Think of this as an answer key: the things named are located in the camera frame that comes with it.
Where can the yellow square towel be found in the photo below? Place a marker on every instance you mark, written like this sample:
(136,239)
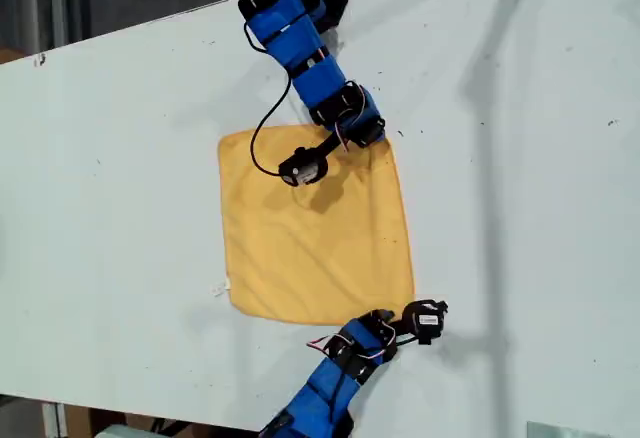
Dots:
(320,248)

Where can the white towel label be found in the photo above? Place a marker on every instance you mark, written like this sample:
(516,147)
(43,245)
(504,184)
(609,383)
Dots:
(220,288)

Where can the white box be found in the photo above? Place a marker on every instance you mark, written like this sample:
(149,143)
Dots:
(125,431)

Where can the brown cardboard box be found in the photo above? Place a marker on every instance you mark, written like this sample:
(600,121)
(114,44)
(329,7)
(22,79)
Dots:
(100,420)

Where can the white table leg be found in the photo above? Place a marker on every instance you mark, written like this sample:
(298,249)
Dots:
(54,420)

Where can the black camera stalk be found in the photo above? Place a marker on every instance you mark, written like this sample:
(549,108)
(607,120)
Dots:
(330,144)
(398,326)

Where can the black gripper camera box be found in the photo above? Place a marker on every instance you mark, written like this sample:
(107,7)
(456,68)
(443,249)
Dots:
(302,168)
(425,320)

